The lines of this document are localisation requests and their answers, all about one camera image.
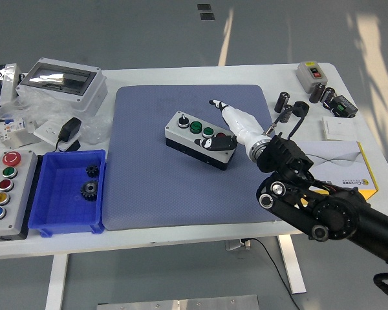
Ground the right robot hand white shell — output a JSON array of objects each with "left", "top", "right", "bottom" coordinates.
[{"left": 193, "top": 99, "right": 265, "bottom": 153}]

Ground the grey four-button control box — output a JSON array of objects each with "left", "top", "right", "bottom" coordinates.
[{"left": 164, "top": 110, "right": 237, "bottom": 171}]

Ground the grey five-button control box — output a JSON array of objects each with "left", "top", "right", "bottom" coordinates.
[{"left": 0, "top": 150, "right": 39, "bottom": 242}]

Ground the black cylindrical capacitor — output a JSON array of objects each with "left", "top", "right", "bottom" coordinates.
[
  {"left": 309, "top": 83, "right": 326, "bottom": 103},
  {"left": 319, "top": 87, "right": 336, "bottom": 106},
  {"left": 277, "top": 103, "right": 294, "bottom": 123},
  {"left": 275, "top": 91, "right": 291, "bottom": 113}
]

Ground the black hex nut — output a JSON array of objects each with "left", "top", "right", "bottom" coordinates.
[{"left": 292, "top": 101, "right": 310, "bottom": 118}]

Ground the black module with green terminal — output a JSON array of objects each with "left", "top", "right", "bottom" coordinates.
[{"left": 326, "top": 94, "right": 359, "bottom": 119}]

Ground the white and yellow cardboard box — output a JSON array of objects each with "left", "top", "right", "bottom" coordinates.
[{"left": 286, "top": 140, "right": 379, "bottom": 200}]

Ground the blue-grey table mat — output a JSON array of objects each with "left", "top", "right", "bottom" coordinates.
[{"left": 102, "top": 84, "right": 294, "bottom": 231}]

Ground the white table leg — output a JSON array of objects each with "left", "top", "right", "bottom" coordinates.
[
  {"left": 277, "top": 234, "right": 307, "bottom": 295},
  {"left": 45, "top": 254, "right": 69, "bottom": 310}
]

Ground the large black bevel gear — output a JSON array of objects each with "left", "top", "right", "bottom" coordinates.
[{"left": 80, "top": 180, "right": 100, "bottom": 203}]

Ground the black power adapter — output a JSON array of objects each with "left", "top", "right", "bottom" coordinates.
[{"left": 54, "top": 116, "right": 83, "bottom": 152}]

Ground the silver metal plate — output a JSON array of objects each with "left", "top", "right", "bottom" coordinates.
[{"left": 96, "top": 294, "right": 260, "bottom": 310}]

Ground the blue plastic bin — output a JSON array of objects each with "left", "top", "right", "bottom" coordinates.
[{"left": 28, "top": 149, "right": 107, "bottom": 238}]

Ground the clear plastic bag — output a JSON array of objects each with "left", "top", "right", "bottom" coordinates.
[{"left": 0, "top": 87, "right": 114, "bottom": 146}]

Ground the white circuit breaker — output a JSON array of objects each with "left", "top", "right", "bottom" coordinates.
[{"left": 0, "top": 116, "right": 36, "bottom": 143}]

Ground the grey and black electrical box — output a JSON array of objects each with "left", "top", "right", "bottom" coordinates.
[{"left": 0, "top": 63, "right": 27, "bottom": 116}]

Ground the grey two-button switch box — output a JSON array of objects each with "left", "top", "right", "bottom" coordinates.
[{"left": 296, "top": 61, "right": 326, "bottom": 94}]

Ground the white wall switch plate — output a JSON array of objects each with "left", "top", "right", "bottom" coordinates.
[{"left": 321, "top": 116, "right": 357, "bottom": 141}]

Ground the grey bracket under table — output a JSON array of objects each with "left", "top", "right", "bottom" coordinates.
[{"left": 225, "top": 238, "right": 252, "bottom": 252}]

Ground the black cable under table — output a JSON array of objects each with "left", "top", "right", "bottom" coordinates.
[{"left": 245, "top": 238, "right": 301, "bottom": 310}]

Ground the grey enclosure with clear lid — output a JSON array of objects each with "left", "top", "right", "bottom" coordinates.
[{"left": 16, "top": 57, "right": 108, "bottom": 113}]

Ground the white wall socket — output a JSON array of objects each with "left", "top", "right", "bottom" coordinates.
[{"left": 34, "top": 119, "right": 80, "bottom": 152}]

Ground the silver metal bracket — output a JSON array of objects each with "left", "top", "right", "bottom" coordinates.
[{"left": 11, "top": 130, "right": 41, "bottom": 149}]

